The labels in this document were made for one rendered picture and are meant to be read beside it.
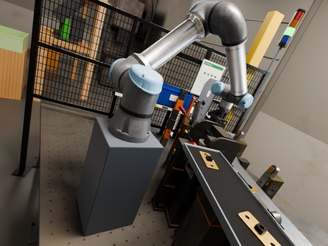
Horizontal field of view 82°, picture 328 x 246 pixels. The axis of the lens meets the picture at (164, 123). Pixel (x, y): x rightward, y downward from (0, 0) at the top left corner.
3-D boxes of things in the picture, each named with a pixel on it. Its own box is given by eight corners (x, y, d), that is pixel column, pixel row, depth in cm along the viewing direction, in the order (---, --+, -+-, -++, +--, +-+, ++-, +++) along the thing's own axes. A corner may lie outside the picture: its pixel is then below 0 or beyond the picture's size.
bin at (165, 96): (189, 111, 153) (195, 96, 149) (153, 101, 144) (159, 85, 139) (183, 104, 168) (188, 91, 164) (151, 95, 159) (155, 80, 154)
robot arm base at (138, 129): (115, 142, 59) (123, 114, 55) (103, 120, 70) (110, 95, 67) (155, 143, 68) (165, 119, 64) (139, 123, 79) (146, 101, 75)
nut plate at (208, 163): (218, 170, 53) (220, 167, 53) (207, 167, 52) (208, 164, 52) (209, 154, 61) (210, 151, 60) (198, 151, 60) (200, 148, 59)
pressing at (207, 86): (202, 122, 149) (221, 82, 138) (189, 119, 146) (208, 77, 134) (202, 122, 150) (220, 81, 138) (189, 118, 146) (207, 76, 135)
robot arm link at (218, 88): (229, 85, 95) (240, 89, 102) (213, 78, 103) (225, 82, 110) (222, 99, 98) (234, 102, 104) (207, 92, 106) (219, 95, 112)
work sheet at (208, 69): (211, 99, 174) (226, 67, 163) (189, 92, 167) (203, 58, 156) (210, 99, 175) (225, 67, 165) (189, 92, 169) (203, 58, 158)
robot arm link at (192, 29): (112, 81, 62) (230, -6, 70) (99, 69, 73) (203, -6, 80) (130, 105, 71) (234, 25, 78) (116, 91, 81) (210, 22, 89)
